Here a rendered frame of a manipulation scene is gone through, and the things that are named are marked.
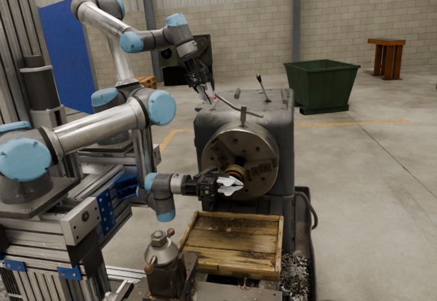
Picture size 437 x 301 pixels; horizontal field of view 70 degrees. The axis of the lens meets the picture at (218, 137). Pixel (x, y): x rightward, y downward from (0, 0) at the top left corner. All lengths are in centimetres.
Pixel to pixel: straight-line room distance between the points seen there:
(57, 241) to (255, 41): 1040
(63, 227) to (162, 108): 46
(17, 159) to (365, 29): 1124
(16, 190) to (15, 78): 42
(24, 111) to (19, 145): 43
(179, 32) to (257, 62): 1000
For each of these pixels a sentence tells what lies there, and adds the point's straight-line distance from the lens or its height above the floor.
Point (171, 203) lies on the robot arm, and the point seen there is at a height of 100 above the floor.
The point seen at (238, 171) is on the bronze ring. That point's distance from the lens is 115.
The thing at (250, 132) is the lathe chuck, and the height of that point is 123.
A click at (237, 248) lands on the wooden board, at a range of 115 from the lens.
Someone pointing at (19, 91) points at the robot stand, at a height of 145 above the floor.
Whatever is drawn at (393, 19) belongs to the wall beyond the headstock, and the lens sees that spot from 1195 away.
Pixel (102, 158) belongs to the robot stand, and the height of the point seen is 110.
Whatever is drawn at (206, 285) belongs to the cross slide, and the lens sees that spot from 92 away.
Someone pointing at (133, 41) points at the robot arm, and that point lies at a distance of 119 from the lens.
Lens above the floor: 161
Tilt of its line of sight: 19 degrees down
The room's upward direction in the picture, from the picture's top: 5 degrees counter-clockwise
